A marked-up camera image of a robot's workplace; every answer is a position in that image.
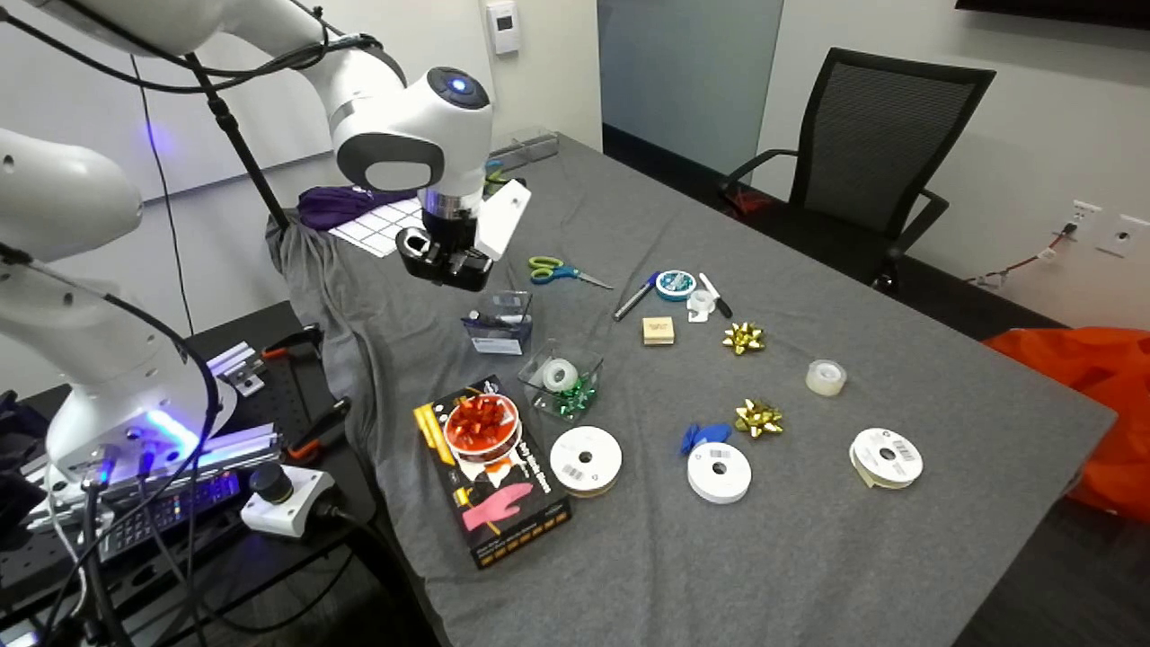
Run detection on small white round cap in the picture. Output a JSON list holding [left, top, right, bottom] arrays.
[[803, 355, 851, 400]]

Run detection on gold gift bow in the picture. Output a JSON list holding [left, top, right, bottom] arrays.
[[719, 317, 771, 359], [729, 394, 792, 441]]

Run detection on white spool gold ribbon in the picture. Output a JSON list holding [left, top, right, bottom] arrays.
[[846, 424, 926, 495]]

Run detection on small beige wooden block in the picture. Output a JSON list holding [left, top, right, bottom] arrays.
[[639, 314, 681, 351]]

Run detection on dark blue pen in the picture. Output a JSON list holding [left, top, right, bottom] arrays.
[[611, 278, 662, 323]]

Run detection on clear bag green bows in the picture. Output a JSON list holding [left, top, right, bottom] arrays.
[[517, 350, 609, 424]]

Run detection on black wall television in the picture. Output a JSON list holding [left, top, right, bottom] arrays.
[[952, 0, 1150, 33]]

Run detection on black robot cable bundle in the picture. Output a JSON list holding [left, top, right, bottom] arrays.
[[0, 329, 231, 647]]

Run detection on grey tablecloth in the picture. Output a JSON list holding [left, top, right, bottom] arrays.
[[263, 128, 1117, 647]]

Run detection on orange handled pliers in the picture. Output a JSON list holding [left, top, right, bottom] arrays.
[[283, 400, 354, 466], [254, 329, 328, 367]]

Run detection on white spool blue ribbon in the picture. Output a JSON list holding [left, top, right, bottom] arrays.
[[681, 421, 760, 511]]

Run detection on large white ribbon spool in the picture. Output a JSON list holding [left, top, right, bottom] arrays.
[[548, 424, 628, 505]]

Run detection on clear plastic tray organizer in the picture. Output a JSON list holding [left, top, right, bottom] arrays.
[[482, 128, 564, 182]]

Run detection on black camera tripod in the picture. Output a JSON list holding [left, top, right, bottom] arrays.
[[175, 49, 299, 230]]

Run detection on red gift bow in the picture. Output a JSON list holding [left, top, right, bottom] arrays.
[[438, 388, 524, 464]]

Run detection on black mesh office chair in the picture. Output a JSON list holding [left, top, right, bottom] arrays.
[[716, 47, 1000, 290]]

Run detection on orange plastic bag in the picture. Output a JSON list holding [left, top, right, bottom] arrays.
[[986, 323, 1150, 524]]

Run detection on clear plastic pen box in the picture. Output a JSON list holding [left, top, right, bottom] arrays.
[[461, 283, 538, 359]]

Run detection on white black capped marker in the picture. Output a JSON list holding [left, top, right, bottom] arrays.
[[698, 270, 737, 323]]

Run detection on white wall thermostat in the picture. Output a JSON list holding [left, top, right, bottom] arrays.
[[482, 0, 524, 61]]

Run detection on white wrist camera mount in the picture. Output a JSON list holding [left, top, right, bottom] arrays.
[[475, 176, 537, 264]]

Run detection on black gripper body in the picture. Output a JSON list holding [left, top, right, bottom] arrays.
[[395, 187, 490, 278]]

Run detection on black robot cart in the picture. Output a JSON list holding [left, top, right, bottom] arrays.
[[0, 299, 407, 647]]

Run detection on white box black knob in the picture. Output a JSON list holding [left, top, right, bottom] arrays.
[[236, 462, 337, 538]]

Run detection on purple cloth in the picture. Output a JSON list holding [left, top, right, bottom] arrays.
[[296, 181, 419, 233]]

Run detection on small green handled scissors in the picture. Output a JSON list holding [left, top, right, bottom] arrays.
[[524, 252, 616, 294]]

